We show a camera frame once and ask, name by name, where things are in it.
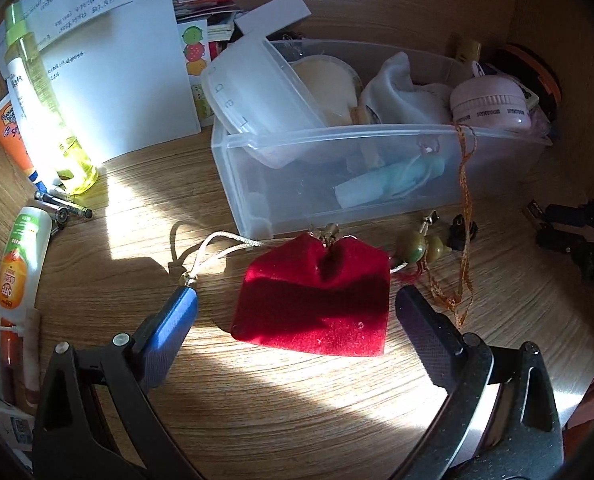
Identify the white drawstring pouch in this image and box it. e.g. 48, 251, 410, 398
361, 51, 452, 126

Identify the blank white card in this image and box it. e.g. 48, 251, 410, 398
235, 0, 312, 36

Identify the green gourd bead charm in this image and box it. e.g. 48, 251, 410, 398
389, 210, 448, 283

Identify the clear plastic storage bin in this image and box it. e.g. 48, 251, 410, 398
211, 37, 552, 241

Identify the pink round container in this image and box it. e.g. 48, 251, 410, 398
449, 74, 532, 133

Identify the yellow spray bottle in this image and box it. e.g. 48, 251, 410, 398
4, 2, 99, 196

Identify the yellow tube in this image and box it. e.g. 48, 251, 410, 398
454, 37, 482, 63

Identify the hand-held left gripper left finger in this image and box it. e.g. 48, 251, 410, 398
34, 287, 198, 480

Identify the handwritten white paper sheet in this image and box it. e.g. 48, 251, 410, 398
0, 0, 202, 163

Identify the small black clasp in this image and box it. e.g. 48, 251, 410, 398
449, 214, 479, 252

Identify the orange braided cord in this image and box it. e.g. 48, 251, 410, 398
427, 122, 478, 328

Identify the wooden desktop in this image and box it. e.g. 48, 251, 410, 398
0, 35, 594, 480

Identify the teal translucent tube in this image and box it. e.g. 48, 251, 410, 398
334, 155, 448, 208

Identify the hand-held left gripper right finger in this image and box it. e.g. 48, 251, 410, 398
392, 285, 565, 480

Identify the white green orange tube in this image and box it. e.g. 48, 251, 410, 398
0, 206, 52, 368

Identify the beige slim tube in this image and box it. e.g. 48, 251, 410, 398
26, 310, 44, 403

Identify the clear plastic lid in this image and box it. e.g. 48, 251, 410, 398
200, 35, 330, 168

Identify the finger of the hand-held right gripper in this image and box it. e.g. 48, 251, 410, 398
536, 229, 590, 255
547, 200, 594, 235

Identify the fruit sticker sheet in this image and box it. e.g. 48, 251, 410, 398
181, 19, 216, 128

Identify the red velvet pouch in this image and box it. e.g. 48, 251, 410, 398
169, 222, 392, 358

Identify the beige plastic cup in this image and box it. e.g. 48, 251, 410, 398
291, 55, 362, 128

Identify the orange sunscreen tube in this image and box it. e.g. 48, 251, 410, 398
0, 95, 42, 186

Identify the stack of booklets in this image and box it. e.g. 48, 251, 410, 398
169, 0, 248, 43

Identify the black orange round case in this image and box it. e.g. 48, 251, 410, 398
492, 44, 562, 111

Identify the white printed box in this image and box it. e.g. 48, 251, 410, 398
0, 395, 35, 453

